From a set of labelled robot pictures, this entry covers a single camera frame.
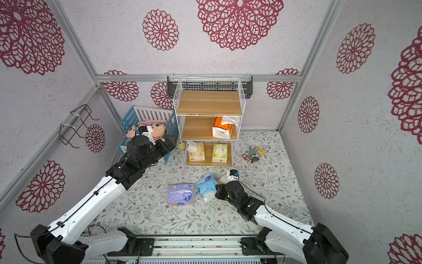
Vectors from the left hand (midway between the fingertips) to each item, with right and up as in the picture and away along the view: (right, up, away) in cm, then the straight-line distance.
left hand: (173, 141), depth 72 cm
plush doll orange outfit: (-33, +6, +30) cm, 45 cm away
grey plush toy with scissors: (+43, -8, +28) cm, 52 cm away
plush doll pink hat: (-15, +10, +28) cm, 33 cm away
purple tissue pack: (+1, -27, +12) cm, 30 cm away
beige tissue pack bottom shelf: (+8, -5, +30) cm, 31 cm away
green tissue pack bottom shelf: (+22, -7, +28) cm, 36 cm away
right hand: (+20, -23, +11) cm, 33 cm away
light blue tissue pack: (+15, -23, +11) cm, 30 cm away
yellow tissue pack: (+25, -21, +17) cm, 36 cm away
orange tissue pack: (+22, +5, +7) cm, 24 cm away
